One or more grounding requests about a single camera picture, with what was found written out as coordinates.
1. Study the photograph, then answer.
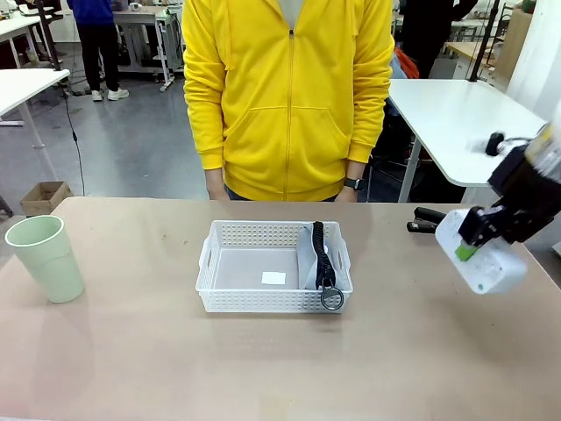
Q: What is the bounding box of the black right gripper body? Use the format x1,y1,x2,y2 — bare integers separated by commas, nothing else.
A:
486,146,561,220

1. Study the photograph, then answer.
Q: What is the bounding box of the white plastic power strip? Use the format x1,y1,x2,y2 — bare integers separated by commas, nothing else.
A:
435,208,528,296

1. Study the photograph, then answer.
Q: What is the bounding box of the grey pencil case black zipper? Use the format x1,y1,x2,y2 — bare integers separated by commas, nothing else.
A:
296,221,346,313

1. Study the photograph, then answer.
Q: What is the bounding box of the person's left forearm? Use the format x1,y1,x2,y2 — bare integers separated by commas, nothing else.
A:
345,159,368,180

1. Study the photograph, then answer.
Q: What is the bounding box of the white perforated plastic basket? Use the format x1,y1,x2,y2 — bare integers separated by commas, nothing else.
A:
195,219,354,314

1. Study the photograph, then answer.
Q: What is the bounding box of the person's right hand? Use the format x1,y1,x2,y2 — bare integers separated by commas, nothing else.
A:
205,179,231,202

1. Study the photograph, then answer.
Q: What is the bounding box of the black stapler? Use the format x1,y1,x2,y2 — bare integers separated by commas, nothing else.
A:
406,207,444,234

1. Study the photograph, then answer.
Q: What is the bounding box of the large white rounded table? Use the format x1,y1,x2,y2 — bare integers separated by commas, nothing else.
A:
387,77,549,203

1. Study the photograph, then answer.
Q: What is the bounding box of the tall brown cardboard box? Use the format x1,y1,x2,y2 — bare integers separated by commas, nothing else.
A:
497,8,534,80

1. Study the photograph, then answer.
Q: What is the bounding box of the wooden top desk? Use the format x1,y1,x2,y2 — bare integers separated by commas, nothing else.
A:
444,41,496,80

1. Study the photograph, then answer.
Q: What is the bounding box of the black stand pole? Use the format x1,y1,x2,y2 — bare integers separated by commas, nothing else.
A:
467,0,501,83
34,0,62,72

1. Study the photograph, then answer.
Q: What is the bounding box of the orange jacket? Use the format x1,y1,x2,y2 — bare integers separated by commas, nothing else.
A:
393,46,417,80

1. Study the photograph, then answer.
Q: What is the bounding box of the person in black clothes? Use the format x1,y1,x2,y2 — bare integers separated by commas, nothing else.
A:
401,0,479,80

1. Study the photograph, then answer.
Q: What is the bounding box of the person in yellow hoodie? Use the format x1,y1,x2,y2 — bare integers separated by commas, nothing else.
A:
181,0,395,203

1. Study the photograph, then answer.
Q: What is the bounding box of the white height-adjustable desk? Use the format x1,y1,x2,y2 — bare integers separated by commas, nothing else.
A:
111,6,185,93

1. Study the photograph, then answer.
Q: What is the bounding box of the person in blue top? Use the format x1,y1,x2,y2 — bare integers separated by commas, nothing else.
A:
66,0,131,103

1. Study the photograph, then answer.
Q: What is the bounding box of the pale green plastic cup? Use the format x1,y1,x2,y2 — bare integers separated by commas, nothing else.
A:
4,214,86,304

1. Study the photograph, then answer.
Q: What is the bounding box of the open cardboard box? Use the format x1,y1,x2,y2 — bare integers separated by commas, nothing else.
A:
19,181,75,218

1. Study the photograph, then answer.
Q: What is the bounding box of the white table with grey leg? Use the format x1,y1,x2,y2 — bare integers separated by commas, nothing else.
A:
0,68,71,150

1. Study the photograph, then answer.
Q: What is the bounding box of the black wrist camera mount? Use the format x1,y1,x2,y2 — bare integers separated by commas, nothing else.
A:
467,131,509,157

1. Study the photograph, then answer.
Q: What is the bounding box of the thin black floor cable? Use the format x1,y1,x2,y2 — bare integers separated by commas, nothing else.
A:
60,89,88,196

